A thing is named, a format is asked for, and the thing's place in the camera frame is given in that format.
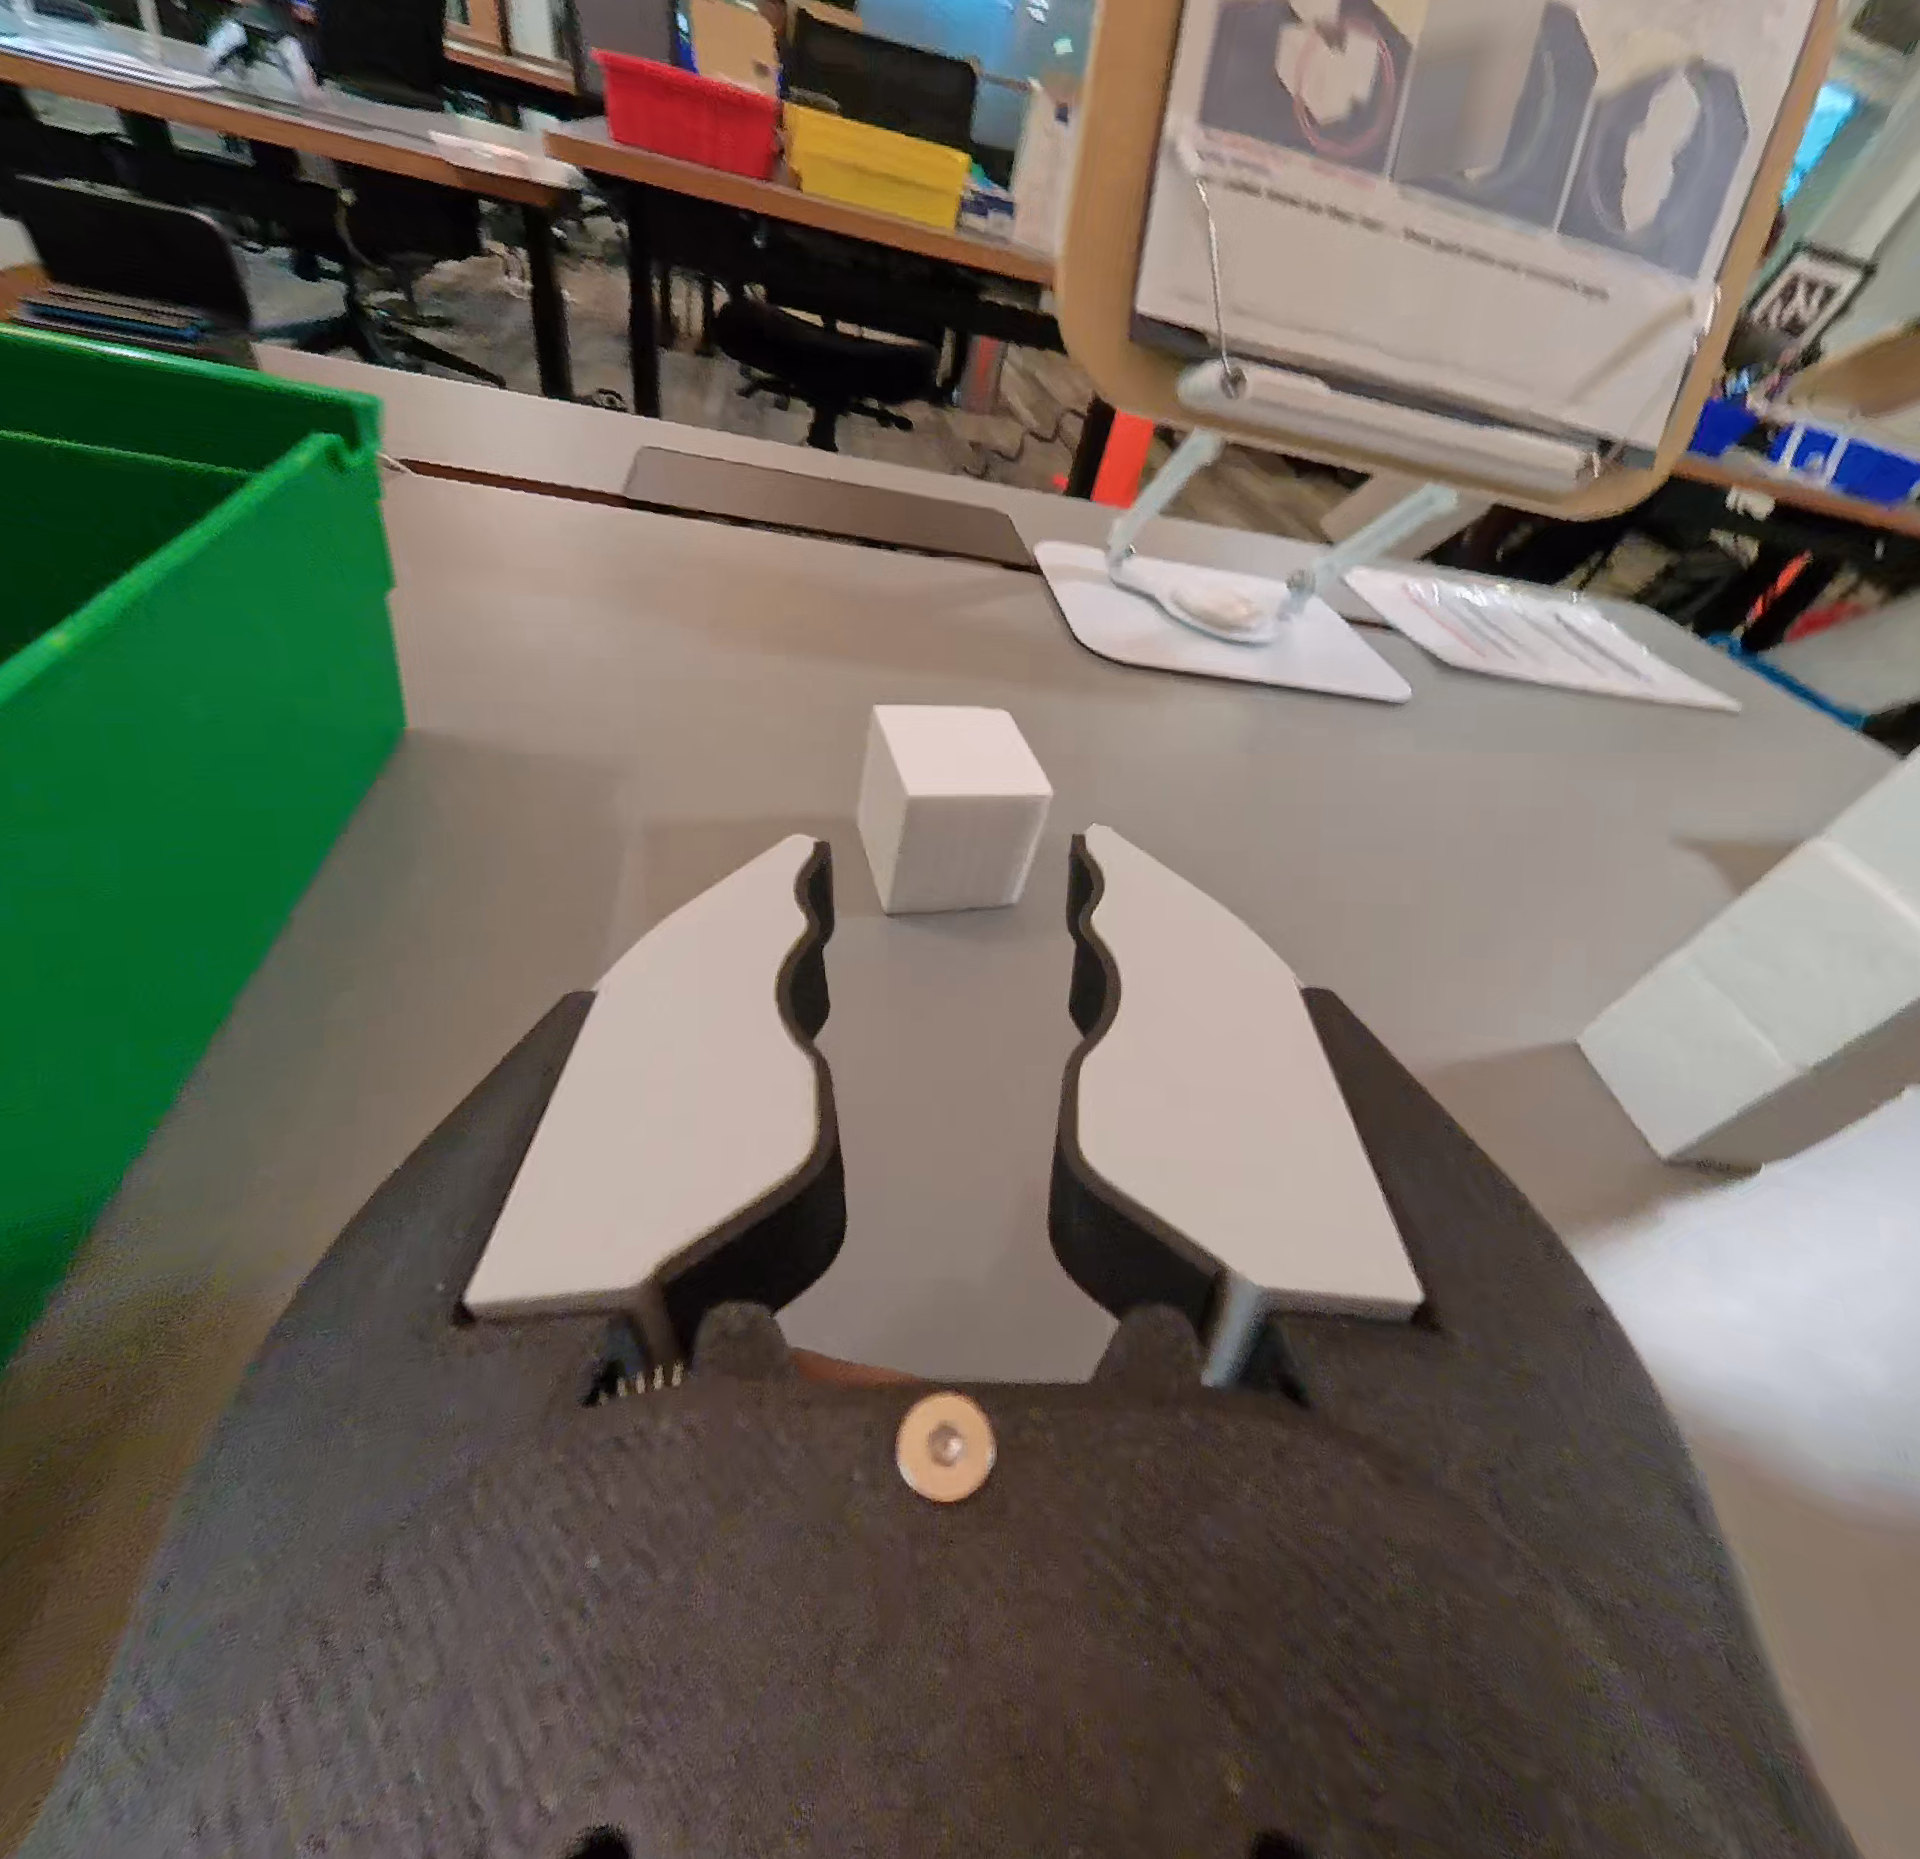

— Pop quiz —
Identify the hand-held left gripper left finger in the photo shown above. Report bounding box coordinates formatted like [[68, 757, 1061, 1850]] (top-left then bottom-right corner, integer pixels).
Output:
[[460, 835, 850, 1364]]

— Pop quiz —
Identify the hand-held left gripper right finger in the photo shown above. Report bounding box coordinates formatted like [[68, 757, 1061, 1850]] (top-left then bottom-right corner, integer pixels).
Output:
[[1047, 824, 1427, 1393]]

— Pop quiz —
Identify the green plastic bin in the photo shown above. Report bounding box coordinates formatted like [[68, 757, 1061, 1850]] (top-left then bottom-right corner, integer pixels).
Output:
[[0, 432, 409, 1365], [0, 325, 387, 474]]

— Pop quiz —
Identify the laminated paper sheet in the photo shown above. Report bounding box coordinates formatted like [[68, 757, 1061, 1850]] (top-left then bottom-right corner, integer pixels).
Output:
[[1342, 560, 1745, 714]]

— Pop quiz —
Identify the printed instruction sheet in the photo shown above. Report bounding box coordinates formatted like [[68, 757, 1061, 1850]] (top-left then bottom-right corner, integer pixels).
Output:
[[1132, 0, 1839, 452]]

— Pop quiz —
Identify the row of blue bins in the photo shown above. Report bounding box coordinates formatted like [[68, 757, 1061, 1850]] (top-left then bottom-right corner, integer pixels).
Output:
[[1695, 396, 1920, 502]]

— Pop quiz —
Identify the wooden background desk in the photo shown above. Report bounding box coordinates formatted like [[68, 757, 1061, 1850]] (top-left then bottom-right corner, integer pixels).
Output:
[[543, 126, 1059, 421], [0, 45, 579, 398]]

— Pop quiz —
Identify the yellow plastic bin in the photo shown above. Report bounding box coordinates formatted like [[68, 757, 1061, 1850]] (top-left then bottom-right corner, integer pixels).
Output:
[[782, 101, 973, 231]]

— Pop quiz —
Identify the red plastic bin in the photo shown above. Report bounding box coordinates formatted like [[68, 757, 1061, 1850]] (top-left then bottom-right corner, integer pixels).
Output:
[[591, 47, 786, 182]]

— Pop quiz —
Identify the black and white poster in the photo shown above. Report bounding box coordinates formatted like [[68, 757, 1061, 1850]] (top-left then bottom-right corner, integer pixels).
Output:
[[1748, 243, 1879, 363]]

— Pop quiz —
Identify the cardboard box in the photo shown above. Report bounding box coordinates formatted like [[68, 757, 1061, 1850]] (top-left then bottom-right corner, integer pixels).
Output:
[[687, 0, 786, 91]]

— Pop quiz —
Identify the dark desk cable cover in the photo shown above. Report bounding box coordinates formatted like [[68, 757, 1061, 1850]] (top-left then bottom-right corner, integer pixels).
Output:
[[622, 446, 1039, 568]]

